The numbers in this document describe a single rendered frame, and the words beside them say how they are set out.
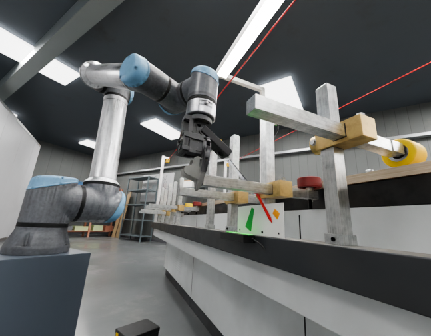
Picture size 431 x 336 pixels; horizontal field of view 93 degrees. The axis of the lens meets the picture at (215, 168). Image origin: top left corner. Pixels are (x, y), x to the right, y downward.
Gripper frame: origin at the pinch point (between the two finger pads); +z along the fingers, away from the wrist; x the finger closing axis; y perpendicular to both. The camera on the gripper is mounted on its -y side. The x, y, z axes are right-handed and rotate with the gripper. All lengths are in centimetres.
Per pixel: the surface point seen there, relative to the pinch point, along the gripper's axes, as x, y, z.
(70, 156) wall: -927, 263, -216
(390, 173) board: 23, -46, -7
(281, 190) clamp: 4.8, -24.4, -2.0
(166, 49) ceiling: -225, 4, -253
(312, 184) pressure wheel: 2.9, -39.2, -6.5
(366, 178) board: 16.6, -45.6, -7.2
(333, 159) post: 22.3, -24.6, -7.3
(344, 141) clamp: 25.7, -24.0, -10.3
